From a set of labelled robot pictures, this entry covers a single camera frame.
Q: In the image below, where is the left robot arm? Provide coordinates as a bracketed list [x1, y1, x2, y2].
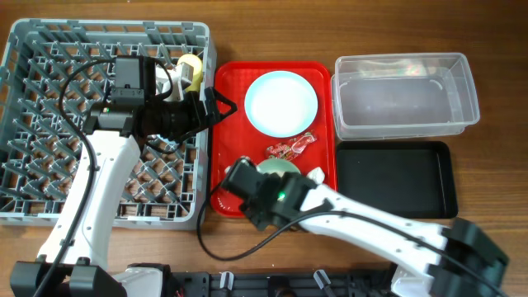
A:
[10, 55, 238, 296]

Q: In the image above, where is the green bowl with food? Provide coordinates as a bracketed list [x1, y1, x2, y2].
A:
[257, 158, 300, 176]

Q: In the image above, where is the light blue plate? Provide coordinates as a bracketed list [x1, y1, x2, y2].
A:
[244, 70, 318, 138]

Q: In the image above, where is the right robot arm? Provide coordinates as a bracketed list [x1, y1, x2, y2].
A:
[220, 158, 509, 296]

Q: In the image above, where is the grey dishwasher rack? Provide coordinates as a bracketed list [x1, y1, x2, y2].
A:
[1, 18, 217, 230]

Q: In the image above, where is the red candy wrapper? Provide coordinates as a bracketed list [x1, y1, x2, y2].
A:
[265, 132, 317, 161]

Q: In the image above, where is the clear plastic bin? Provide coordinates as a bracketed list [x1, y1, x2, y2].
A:
[331, 53, 480, 141]

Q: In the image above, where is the yellow plastic cup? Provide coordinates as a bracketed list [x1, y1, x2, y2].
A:
[177, 54, 203, 92]

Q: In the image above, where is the white tissue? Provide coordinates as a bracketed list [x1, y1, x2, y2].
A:
[307, 167, 325, 184]

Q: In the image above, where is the black plastic tray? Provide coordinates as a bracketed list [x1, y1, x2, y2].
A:
[336, 141, 459, 219]

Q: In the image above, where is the red plastic tray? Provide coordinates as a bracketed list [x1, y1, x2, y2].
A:
[209, 60, 338, 218]

